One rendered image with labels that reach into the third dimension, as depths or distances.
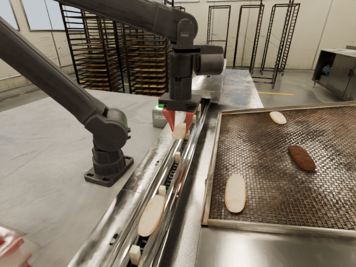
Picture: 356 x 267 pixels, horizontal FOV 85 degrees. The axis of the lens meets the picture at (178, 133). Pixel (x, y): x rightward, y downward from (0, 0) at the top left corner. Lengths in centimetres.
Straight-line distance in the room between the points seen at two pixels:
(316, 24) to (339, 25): 62
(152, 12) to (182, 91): 17
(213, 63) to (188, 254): 40
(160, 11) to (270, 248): 44
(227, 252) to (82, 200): 35
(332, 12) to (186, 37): 760
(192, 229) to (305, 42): 758
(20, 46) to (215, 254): 49
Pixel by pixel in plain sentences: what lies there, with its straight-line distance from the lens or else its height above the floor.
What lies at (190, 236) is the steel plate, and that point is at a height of 82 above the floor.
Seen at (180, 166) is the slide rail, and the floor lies 85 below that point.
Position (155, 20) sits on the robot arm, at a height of 119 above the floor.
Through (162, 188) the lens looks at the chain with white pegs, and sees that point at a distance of 44.
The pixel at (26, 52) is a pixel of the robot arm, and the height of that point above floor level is 114.
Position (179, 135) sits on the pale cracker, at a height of 93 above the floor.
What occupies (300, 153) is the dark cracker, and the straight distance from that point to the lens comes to 51.
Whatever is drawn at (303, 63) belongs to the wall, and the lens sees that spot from 790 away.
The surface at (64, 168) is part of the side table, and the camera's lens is 66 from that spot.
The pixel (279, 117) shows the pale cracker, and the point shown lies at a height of 93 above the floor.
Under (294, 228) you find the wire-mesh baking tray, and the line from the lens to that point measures 35.
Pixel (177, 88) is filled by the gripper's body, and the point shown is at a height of 105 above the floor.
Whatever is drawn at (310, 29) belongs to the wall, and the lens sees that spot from 782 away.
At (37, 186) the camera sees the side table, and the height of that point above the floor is 82.
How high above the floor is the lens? 117
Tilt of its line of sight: 28 degrees down
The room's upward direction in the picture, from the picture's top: straight up
